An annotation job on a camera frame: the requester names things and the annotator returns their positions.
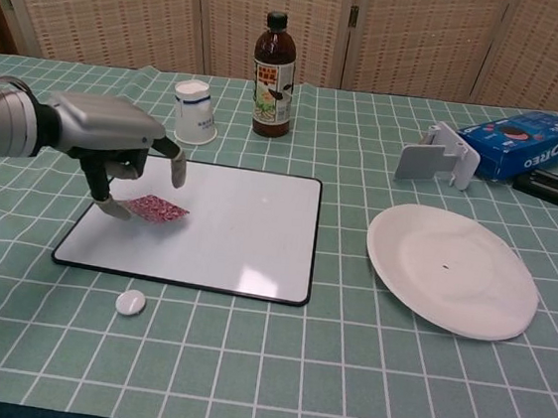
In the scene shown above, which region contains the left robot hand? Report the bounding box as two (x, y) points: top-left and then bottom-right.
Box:
(26, 88), (194, 227)

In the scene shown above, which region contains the small white round cap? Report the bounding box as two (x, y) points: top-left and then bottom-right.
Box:
(114, 288), (150, 321)

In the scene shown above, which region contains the white paper cup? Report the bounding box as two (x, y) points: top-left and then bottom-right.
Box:
(168, 76), (223, 149)

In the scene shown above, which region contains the bamboo folding screen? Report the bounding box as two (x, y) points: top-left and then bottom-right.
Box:
(0, 0), (558, 115)

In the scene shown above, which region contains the dark glass bottle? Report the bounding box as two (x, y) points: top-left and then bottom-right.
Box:
(244, 9), (304, 142)

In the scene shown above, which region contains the green grid tablecloth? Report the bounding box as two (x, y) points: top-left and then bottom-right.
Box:
(0, 50), (558, 418)

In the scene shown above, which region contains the white phone stand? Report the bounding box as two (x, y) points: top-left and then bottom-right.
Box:
(393, 117), (484, 193)

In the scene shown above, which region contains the white paper plate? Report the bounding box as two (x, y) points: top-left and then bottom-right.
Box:
(356, 198), (550, 348)

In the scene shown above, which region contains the blue Oreo box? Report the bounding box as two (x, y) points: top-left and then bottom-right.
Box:
(450, 102), (558, 189)

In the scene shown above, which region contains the white board with black frame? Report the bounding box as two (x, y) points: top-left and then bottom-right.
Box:
(48, 145), (325, 308)

